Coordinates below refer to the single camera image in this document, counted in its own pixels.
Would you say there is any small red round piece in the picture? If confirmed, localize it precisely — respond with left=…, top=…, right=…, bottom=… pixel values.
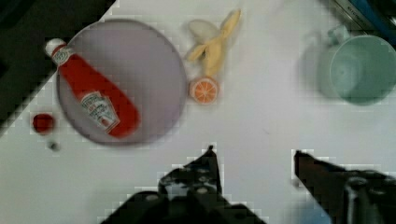
left=32, top=113, right=55, bottom=134

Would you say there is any orange slice toy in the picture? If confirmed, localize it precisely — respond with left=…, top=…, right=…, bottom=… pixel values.
left=189, top=77, right=219, bottom=105

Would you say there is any red ketchup bottle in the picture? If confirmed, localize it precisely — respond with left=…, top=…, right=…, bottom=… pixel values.
left=45, top=38, right=140, bottom=138

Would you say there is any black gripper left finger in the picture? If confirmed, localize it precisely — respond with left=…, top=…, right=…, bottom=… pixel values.
left=101, top=147, right=266, bottom=224

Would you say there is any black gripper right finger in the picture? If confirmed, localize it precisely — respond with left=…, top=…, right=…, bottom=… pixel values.
left=293, top=150, right=396, bottom=224

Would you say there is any grey round plate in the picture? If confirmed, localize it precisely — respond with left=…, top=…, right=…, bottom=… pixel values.
left=57, top=19, right=188, bottom=147

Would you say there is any peeled toy banana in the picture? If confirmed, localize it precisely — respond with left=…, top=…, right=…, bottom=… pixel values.
left=187, top=9, right=242, bottom=77

